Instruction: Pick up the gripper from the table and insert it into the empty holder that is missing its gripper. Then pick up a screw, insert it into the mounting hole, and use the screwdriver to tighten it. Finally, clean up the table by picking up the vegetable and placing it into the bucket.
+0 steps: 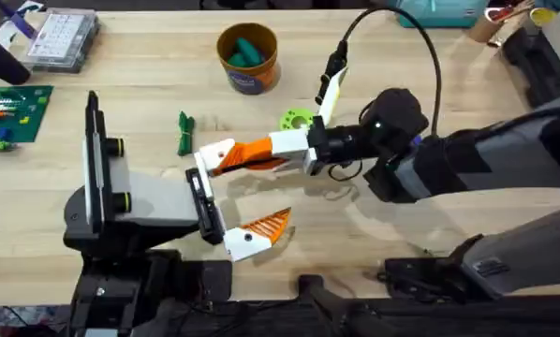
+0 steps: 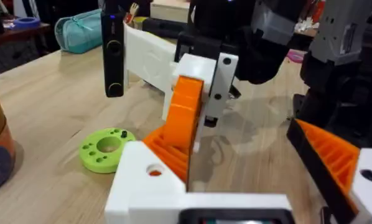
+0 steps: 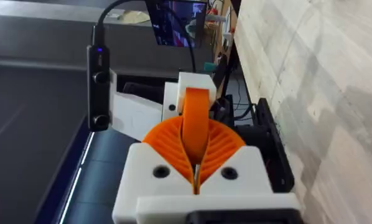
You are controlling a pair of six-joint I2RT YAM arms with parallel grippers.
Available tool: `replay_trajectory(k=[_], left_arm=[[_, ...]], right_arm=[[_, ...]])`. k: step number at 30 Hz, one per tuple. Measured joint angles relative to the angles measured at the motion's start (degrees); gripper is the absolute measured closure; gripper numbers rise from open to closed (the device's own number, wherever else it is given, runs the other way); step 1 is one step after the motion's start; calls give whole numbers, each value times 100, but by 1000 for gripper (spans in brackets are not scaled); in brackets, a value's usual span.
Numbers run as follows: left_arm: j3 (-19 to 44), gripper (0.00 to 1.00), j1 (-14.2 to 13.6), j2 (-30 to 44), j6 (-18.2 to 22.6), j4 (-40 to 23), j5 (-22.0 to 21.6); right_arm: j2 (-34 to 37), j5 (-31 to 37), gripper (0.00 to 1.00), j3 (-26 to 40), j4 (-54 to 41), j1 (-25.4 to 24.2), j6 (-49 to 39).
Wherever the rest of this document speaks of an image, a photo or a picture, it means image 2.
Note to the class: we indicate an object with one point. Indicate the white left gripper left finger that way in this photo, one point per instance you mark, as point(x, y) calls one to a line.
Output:
point(136, 177)

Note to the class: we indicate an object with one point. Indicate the white orange left gripper right finger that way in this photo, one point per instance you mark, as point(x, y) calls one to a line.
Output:
point(335, 161)

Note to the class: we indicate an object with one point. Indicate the finger of the white orange right gripper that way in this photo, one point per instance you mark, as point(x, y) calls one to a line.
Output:
point(221, 84)
point(184, 109)

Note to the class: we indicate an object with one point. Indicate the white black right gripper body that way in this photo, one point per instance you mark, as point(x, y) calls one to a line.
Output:
point(148, 56)

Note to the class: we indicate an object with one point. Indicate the orange ribbed wedge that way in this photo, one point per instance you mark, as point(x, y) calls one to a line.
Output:
point(170, 157)

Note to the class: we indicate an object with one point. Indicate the small black screw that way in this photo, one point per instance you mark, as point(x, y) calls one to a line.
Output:
point(123, 134)

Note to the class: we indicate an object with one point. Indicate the long black box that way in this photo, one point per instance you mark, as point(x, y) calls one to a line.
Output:
point(164, 28)

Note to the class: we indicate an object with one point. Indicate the green disc with holes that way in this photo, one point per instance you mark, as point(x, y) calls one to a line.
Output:
point(102, 152)

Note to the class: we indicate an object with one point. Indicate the pale cardboard box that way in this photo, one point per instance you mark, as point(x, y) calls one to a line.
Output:
point(170, 11)

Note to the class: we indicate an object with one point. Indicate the teal soft zip bag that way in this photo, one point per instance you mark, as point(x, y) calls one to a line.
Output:
point(80, 31)

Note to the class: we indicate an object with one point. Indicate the pink small object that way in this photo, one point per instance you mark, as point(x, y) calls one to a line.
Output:
point(295, 56)

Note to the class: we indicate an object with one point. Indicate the blue tape roll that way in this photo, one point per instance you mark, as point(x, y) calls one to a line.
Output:
point(26, 22)

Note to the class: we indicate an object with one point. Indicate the dark wooden side table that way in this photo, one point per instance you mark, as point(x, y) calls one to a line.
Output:
point(15, 35)

